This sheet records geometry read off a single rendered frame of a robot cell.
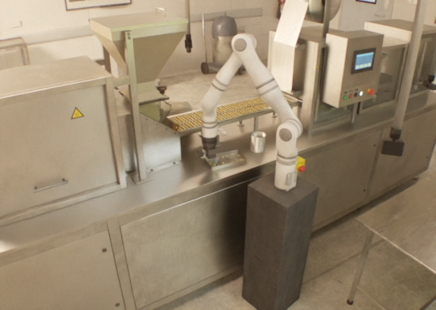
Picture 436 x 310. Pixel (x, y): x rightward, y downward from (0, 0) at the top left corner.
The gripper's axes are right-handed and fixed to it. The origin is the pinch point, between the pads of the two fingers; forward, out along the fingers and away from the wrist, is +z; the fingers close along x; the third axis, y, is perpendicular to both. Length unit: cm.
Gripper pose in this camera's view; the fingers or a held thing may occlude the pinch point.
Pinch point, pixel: (214, 165)
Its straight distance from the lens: 188.4
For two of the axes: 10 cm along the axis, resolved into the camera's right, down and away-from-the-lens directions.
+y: -9.2, 1.8, -3.5
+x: 3.9, 4.3, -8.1
